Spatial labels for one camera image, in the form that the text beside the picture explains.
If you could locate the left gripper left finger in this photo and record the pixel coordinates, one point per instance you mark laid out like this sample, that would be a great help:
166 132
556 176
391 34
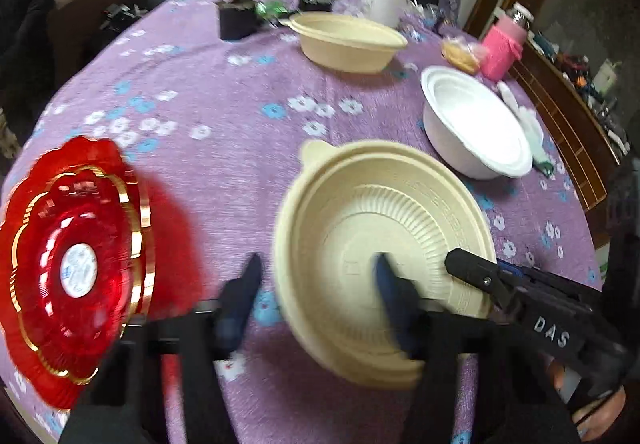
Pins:
124 402

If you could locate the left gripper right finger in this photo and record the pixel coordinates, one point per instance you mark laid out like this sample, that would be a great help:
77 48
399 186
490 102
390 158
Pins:
514 400

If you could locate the red flower plate with sticker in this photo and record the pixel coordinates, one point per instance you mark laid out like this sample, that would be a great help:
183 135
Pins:
75 270

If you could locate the large red gold-rimmed plate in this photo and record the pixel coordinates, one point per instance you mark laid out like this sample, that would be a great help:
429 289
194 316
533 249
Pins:
78 152

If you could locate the large white foam bowl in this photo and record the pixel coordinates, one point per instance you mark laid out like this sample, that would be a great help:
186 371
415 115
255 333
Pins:
471 128

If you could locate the cream plastic bowl ribbed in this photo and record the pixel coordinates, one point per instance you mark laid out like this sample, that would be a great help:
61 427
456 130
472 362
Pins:
349 204

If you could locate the cream plastic bowl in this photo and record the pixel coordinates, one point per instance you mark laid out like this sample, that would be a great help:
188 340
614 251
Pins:
346 43

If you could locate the operator hand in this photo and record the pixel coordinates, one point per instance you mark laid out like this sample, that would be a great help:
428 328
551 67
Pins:
593 420

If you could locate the wooden side cabinet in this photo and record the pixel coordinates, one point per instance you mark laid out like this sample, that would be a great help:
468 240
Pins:
582 143

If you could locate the white work glove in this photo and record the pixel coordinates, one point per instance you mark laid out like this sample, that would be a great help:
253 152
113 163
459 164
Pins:
532 129

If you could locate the pink sleeved thermos bottle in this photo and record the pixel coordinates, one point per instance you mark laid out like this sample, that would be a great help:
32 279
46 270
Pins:
504 41

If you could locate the bagged bread snack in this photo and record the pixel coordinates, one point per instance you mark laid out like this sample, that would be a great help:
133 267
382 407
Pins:
463 55

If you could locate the black cylinder with wooden knob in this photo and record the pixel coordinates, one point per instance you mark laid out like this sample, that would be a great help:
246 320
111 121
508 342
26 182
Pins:
237 19

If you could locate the black motor device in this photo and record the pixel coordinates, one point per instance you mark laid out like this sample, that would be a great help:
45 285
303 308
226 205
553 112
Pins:
315 5

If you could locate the green wrapped item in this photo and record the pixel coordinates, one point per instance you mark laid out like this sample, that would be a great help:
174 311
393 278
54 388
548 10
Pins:
272 10

